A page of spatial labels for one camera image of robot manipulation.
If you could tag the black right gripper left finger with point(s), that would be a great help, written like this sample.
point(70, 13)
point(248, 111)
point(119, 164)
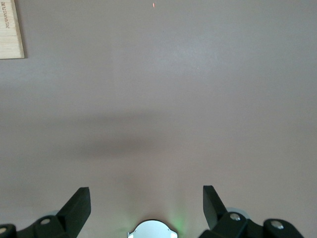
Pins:
point(71, 213)

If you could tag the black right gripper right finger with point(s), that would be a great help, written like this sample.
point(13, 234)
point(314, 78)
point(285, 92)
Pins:
point(215, 213)

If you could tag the bamboo cutting board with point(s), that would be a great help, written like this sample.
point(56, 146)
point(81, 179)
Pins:
point(10, 29)

